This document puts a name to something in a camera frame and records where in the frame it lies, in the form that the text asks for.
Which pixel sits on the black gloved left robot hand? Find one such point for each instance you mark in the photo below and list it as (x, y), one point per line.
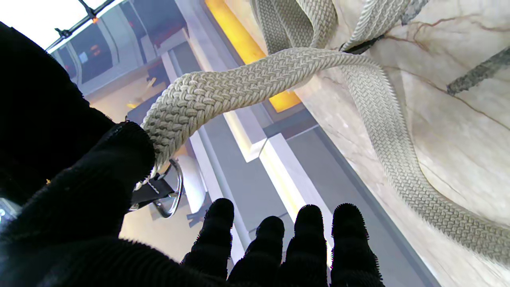
(79, 223)

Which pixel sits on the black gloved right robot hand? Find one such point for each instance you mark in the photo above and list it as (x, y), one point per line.
(40, 119)

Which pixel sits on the tan braided belt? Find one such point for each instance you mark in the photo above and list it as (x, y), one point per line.
(239, 87)

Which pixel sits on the black backdrop stand rod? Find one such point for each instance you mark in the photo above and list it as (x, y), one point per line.
(75, 28)

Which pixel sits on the printed kitchen scene backdrop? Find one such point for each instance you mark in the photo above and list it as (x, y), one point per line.
(247, 191)

